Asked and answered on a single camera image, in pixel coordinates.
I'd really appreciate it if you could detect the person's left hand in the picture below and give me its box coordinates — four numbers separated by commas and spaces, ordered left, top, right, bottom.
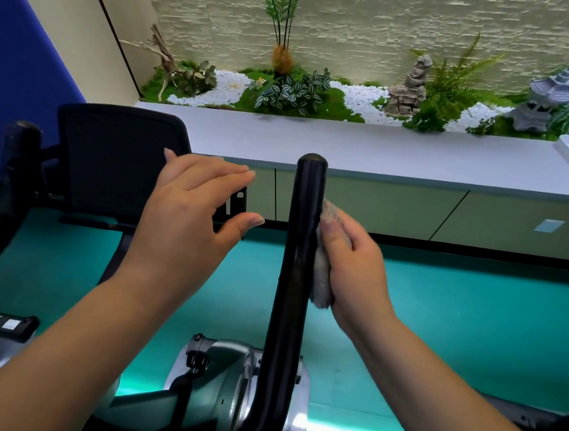
115, 144, 272, 316

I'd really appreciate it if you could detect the person's right hand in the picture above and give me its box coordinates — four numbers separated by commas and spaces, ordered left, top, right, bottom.
309, 204, 407, 342

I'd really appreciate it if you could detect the grey cleaning cloth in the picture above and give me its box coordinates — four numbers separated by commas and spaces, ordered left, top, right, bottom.
308, 198, 356, 312

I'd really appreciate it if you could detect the person's left forearm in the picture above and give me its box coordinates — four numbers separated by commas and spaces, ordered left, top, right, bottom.
0, 267, 180, 431

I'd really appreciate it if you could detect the person's right forearm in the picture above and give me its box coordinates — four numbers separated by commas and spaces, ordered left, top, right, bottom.
344, 313, 569, 431

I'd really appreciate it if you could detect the long cabinet with grey top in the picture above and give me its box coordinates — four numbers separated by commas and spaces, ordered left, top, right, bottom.
124, 100, 569, 264

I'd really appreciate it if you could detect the patch of white pebbles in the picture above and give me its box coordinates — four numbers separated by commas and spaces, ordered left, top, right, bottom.
443, 99, 516, 138
326, 80, 407, 129
167, 65, 253, 112

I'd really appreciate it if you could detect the small leafy green plant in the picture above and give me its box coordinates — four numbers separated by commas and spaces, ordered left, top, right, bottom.
173, 58, 220, 100

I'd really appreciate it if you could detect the dry brown branch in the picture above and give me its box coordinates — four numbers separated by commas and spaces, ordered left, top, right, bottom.
115, 21, 182, 104

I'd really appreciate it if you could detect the green moss mat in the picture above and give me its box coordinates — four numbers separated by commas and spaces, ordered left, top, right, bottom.
139, 51, 569, 145

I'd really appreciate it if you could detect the small dark green shrub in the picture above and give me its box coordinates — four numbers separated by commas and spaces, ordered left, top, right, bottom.
465, 117, 496, 138
403, 102, 454, 135

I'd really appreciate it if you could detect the variegated leaf plant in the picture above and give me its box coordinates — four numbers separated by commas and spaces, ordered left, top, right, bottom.
246, 62, 334, 119

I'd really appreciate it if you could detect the tall thin stemmed fern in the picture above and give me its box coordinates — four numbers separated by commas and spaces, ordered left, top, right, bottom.
245, 0, 309, 79

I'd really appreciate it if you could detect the grey stacked rock ornament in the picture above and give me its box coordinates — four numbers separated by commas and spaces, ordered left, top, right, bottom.
383, 51, 434, 120

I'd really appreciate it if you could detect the slim green fern plant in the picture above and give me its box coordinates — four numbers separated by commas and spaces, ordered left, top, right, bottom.
405, 28, 517, 124

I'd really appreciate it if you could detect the grey stone pagoda lantern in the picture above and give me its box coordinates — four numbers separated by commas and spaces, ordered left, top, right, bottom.
503, 59, 569, 137

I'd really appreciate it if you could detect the pale square wall socket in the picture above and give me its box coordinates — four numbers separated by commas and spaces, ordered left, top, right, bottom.
533, 217, 567, 236

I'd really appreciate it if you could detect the blue wall pad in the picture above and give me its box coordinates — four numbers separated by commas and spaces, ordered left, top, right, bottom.
0, 0, 95, 189

